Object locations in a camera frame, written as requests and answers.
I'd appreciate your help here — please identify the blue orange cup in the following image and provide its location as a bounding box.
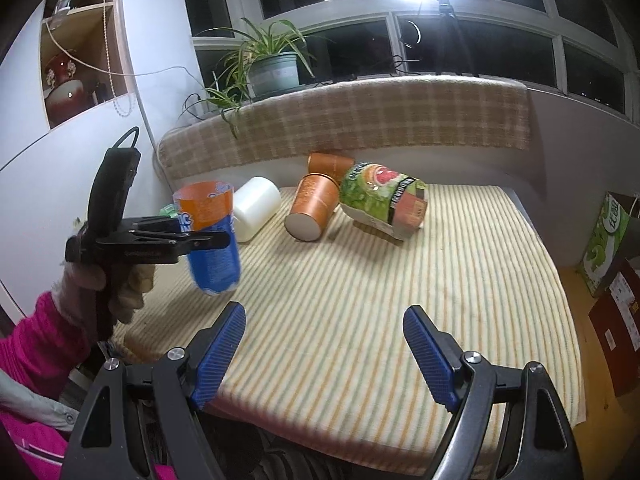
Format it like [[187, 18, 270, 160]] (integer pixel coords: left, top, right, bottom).
[[174, 180, 241, 295]]

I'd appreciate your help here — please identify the pink sleeve left forearm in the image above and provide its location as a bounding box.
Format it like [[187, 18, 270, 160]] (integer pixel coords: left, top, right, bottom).
[[0, 290, 177, 480]]

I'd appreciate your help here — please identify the green tea cup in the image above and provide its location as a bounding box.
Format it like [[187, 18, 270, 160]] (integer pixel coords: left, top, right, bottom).
[[158, 204, 179, 218]]

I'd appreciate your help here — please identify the white plastic cup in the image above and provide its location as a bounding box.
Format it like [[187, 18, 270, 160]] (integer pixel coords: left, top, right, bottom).
[[233, 177, 281, 243]]

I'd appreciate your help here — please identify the green fruit print cup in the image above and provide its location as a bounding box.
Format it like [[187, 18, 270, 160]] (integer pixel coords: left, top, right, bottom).
[[340, 162, 427, 240]]

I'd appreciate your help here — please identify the gloved left hand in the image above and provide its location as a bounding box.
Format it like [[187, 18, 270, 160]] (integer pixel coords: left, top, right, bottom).
[[51, 262, 155, 341]]

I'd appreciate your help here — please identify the red cardboard box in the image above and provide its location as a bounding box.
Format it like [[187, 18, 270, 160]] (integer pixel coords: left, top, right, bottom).
[[589, 260, 639, 396]]

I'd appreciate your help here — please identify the red white ceramic jar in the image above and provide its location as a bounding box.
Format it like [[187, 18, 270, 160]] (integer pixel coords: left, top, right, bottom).
[[43, 53, 94, 127]]

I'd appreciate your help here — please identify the striped table cloth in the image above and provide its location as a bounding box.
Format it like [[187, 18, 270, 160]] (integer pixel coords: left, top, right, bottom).
[[113, 184, 586, 474]]

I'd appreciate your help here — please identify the potted spider plant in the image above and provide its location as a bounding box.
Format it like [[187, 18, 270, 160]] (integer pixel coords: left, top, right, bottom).
[[183, 16, 314, 136]]

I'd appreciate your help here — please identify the green cardboard box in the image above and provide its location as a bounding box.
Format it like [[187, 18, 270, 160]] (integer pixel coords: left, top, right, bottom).
[[578, 192, 638, 297]]

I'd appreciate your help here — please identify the plaid beige blanket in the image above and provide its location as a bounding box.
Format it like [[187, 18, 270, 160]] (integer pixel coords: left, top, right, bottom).
[[157, 76, 530, 181]]

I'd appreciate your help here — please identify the black tripod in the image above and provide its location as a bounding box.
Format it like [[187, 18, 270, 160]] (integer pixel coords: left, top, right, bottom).
[[435, 0, 480, 78]]

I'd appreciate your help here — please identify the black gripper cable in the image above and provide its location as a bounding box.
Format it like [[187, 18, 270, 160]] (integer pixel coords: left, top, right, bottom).
[[112, 126, 141, 150]]

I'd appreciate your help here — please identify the wooden wall shelf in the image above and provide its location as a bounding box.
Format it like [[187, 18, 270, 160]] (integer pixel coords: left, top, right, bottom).
[[40, 0, 134, 117]]

